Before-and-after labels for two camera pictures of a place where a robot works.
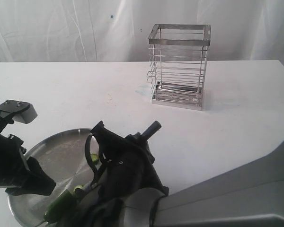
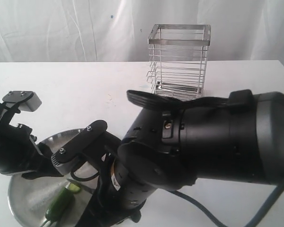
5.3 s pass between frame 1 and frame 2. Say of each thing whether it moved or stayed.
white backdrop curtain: stayed
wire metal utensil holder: stayed
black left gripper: moved
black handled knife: moved
